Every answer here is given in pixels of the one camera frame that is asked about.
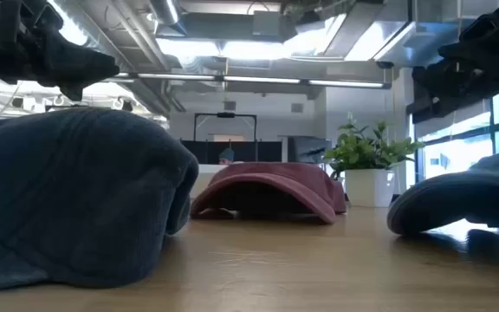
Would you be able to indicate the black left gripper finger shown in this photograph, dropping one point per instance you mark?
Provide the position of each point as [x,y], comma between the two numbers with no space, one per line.
[80,67]

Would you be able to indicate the green leafy plant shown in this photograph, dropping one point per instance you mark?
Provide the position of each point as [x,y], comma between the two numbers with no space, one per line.
[362,149]

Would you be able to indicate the white plant pot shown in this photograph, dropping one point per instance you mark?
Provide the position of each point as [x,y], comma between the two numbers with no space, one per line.
[368,188]

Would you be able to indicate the dark computer monitor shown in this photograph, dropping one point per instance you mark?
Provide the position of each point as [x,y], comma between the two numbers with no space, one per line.
[308,149]

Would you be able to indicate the red cap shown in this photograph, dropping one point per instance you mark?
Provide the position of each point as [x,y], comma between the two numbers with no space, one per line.
[284,177]

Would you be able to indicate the black metal frame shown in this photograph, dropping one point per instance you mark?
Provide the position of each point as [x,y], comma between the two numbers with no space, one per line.
[225,115]

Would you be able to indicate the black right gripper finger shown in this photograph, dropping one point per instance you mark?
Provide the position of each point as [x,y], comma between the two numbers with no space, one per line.
[462,80]
[483,53]

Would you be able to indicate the long linear ceiling light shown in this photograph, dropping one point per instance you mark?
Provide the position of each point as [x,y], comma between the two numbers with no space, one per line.
[258,79]

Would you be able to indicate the dark blue smooth cap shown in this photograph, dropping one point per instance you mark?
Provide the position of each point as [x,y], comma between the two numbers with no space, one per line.
[462,199]

